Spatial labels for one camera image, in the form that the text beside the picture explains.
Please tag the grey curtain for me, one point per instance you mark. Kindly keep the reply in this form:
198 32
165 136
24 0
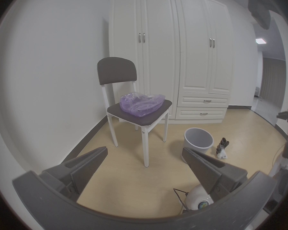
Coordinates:
273 85

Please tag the grey and white chair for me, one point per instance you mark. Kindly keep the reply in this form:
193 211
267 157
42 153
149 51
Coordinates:
116 71

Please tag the white wardrobe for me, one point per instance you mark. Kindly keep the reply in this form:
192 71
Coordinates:
196 56

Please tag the ceiling light panel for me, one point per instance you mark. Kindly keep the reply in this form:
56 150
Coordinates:
261 41

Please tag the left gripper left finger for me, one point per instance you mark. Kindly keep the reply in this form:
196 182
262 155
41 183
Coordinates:
81 169

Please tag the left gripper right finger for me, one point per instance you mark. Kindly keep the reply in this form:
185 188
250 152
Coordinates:
206 171

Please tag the purple plastic bag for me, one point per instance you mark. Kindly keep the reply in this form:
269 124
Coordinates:
141 104

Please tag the crumpled black plastic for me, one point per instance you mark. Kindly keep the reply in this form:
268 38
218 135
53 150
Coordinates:
222 144

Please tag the white trash bin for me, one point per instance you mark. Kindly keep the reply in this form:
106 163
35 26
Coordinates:
199 138

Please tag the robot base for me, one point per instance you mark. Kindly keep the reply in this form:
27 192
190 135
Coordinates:
198 196

